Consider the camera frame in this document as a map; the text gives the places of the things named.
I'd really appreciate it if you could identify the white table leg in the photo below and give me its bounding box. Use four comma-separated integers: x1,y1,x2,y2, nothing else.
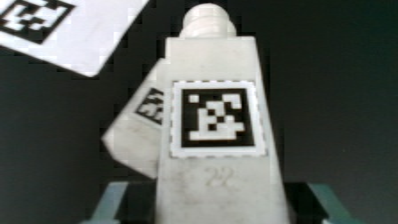
155,3,290,224
101,60,164,179

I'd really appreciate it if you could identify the white sheet with fiducial markers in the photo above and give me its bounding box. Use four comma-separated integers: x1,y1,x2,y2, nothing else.
0,0,149,77

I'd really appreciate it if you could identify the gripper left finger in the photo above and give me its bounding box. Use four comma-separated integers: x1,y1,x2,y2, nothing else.
78,182,156,224

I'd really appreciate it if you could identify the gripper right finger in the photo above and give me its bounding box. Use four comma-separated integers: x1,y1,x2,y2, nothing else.
284,182,359,224

